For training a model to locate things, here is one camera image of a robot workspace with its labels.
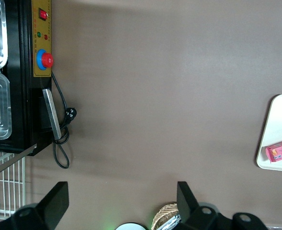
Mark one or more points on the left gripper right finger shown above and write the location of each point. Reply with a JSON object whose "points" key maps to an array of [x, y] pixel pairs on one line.
{"points": [[193, 215]]}

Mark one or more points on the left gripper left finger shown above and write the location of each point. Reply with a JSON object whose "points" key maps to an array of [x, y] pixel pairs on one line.
{"points": [[47, 206]]}

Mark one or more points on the aluminium foil tray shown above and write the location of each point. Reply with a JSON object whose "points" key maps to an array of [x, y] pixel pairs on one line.
{"points": [[171, 222]]}

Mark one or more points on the cream plastic tray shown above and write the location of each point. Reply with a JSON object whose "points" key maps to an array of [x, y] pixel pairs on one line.
{"points": [[280, 119]]}

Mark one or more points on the light tan wicker basket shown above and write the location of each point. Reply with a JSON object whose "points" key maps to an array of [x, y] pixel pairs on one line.
{"points": [[162, 213]]}

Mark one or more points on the grey metal bar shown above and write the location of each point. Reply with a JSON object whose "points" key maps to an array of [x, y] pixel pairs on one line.
{"points": [[11, 161]]}

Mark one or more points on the pink snack pack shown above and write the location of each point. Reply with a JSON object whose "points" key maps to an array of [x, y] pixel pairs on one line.
{"points": [[277, 153]]}

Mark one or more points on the brown table cover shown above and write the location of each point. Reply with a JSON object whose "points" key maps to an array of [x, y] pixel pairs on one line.
{"points": [[155, 95]]}

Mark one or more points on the black sealing machine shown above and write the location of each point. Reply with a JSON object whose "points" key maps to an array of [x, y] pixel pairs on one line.
{"points": [[16, 72]]}

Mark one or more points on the red round button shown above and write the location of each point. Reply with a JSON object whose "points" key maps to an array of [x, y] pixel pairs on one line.
{"points": [[46, 60]]}

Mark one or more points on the yellow control panel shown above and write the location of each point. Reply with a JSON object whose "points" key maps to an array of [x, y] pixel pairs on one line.
{"points": [[36, 24]]}

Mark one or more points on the red rocker switch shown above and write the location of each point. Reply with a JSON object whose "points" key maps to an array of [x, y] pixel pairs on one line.
{"points": [[43, 14]]}

